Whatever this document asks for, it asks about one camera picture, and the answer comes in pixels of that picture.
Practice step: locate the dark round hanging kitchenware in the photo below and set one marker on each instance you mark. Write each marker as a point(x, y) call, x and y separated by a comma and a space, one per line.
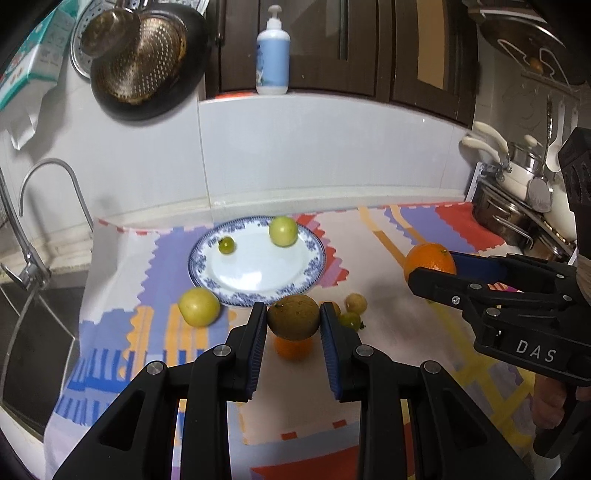
point(517, 27)

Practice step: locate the steel sink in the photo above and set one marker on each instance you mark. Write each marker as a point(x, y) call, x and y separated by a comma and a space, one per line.
point(37, 350)

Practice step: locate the colourful patterned table cloth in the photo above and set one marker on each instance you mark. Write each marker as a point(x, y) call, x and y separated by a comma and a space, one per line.
point(397, 323)

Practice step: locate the perforated steel steamer plate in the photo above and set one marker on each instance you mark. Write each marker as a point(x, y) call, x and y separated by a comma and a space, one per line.
point(76, 57)

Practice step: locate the steel pot lid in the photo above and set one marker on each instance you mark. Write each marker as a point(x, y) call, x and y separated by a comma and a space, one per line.
point(526, 159)

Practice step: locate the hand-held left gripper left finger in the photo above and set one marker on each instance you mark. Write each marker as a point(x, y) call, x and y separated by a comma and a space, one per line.
point(256, 332)

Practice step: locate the white tissue sheet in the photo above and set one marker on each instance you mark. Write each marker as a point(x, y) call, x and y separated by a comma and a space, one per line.
point(25, 124)

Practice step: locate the small orange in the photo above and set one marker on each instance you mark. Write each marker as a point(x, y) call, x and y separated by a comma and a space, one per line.
point(292, 350)

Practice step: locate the golden metal colander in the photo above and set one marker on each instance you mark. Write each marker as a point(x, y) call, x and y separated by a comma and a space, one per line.
point(147, 69)

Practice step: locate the large orange with stem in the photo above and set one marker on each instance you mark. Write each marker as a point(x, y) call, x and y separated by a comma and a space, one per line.
point(427, 258)

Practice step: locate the steel spatula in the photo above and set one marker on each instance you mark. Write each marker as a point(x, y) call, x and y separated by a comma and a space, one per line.
point(540, 196)

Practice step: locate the olive green round fruit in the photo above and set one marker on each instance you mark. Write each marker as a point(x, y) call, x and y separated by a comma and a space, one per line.
point(294, 318)

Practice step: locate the blue white soap pump bottle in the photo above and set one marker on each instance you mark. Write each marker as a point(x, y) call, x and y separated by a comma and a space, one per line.
point(272, 64)

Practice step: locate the white rack panel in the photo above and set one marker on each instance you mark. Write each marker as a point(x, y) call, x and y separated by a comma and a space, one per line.
point(475, 180)

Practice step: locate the small green tomato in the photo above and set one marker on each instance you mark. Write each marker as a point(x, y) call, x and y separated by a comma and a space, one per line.
point(226, 245)
point(351, 320)

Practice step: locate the steel kitchen faucet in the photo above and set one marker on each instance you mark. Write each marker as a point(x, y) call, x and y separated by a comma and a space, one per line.
point(27, 267)

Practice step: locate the person's right hand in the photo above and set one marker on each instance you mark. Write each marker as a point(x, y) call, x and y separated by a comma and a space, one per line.
point(549, 402)

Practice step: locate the steel hanging spoon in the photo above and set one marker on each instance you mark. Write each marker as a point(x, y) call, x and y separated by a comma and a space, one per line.
point(549, 120)

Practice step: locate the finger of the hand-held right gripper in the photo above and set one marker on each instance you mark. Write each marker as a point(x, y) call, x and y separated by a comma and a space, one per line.
point(475, 265)
point(443, 288)

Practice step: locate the black frying pan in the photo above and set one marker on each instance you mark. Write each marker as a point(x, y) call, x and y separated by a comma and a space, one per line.
point(196, 78)

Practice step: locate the teal white tissue box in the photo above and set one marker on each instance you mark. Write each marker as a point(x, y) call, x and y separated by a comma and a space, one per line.
point(32, 60)

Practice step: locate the steel pot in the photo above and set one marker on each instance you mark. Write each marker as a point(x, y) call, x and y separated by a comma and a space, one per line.
point(549, 242)
point(496, 214)

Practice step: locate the dark wooden window frame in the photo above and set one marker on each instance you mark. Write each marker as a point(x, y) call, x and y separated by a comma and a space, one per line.
point(369, 55)

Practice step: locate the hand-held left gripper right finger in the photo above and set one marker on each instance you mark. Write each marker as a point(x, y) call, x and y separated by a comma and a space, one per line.
point(328, 332)

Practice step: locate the blue rimmed white plate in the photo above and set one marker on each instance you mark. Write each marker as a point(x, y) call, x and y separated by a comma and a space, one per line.
point(258, 272)

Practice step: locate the pale green apple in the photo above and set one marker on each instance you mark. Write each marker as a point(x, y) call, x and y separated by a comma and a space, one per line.
point(282, 231)

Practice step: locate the yellow apple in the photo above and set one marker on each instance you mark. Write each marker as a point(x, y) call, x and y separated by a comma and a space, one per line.
point(199, 308)

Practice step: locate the curved steel water tap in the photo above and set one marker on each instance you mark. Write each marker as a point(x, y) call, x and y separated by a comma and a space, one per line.
point(51, 161)

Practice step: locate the white hanging spoon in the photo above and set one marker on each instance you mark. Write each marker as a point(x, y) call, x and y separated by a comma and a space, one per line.
point(556, 152)

